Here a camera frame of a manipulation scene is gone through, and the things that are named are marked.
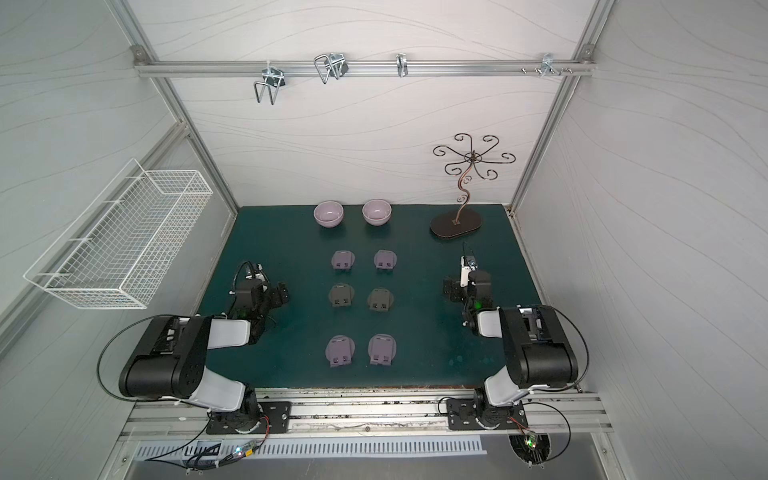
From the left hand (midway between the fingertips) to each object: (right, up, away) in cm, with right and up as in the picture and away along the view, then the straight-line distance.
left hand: (270, 285), depth 94 cm
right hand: (+63, +3, +1) cm, 63 cm away
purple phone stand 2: (+37, +8, +10) cm, 39 cm away
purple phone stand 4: (+36, -17, -9) cm, 41 cm away
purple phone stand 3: (+24, -17, -10) cm, 31 cm away
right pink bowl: (+33, +25, +21) cm, 47 cm away
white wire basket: (-25, +13, -26) cm, 38 cm away
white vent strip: (+6, -34, -26) cm, 43 cm away
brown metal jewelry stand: (+67, +21, +20) cm, 73 cm away
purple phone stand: (+22, +7, +10) cm, 25 cm away
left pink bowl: (+14, +25, +20) cm, 35 cm away
